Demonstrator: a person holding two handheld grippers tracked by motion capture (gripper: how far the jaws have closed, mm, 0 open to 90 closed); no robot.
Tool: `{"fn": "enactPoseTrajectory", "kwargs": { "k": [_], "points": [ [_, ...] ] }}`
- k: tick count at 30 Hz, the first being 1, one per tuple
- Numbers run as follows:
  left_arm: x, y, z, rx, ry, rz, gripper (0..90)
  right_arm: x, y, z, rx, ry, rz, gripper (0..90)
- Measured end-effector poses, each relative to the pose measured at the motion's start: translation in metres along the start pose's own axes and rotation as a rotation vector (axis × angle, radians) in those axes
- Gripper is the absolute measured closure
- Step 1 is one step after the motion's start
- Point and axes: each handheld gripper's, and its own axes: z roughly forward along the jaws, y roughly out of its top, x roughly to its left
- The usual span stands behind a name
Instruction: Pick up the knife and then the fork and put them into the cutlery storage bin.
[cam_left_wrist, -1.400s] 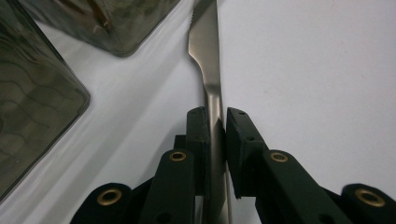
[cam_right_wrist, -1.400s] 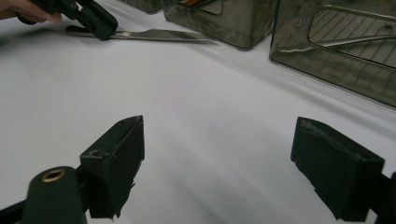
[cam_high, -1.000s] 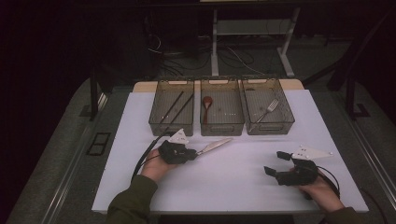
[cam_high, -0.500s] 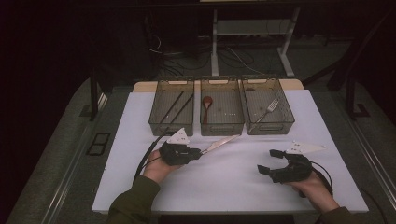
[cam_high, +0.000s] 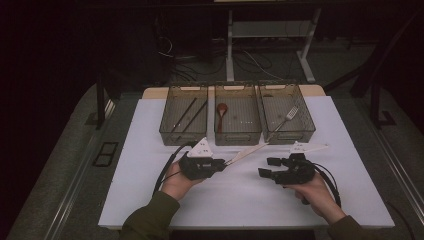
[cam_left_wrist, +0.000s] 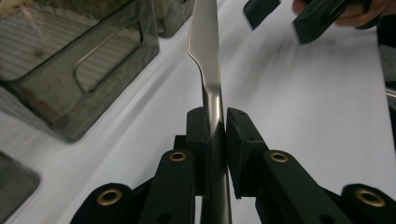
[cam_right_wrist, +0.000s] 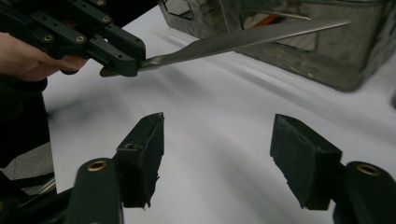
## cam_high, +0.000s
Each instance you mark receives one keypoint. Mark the black chopstick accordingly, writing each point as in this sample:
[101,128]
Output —
[193,118]
[184,114]

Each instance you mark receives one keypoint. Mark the smoky plastic bin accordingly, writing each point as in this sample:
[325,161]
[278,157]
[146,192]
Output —
[184,115]
[286,113]
[237,115]

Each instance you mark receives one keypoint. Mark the black metal stand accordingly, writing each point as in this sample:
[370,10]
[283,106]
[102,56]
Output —
[375,106]

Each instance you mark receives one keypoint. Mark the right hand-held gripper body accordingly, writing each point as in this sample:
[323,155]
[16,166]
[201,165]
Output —
[295,171]

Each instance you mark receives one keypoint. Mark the person's left hand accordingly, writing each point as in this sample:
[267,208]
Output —
[176,185]

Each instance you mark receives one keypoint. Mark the person's right hand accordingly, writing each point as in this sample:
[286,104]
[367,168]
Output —
[316,196]

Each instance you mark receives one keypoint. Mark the silver fork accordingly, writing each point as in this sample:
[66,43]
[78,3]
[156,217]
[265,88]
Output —
[291,113]

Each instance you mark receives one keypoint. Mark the brown wooden spoon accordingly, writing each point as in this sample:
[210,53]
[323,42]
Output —
[222,108]

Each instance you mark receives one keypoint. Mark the metal floor rail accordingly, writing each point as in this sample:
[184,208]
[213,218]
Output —
[71,196]
[396,170]

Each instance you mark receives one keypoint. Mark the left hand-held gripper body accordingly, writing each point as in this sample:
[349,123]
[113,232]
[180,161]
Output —
[198,168]

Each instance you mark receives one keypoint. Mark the white metal desk frame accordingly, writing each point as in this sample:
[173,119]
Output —
[229,50]

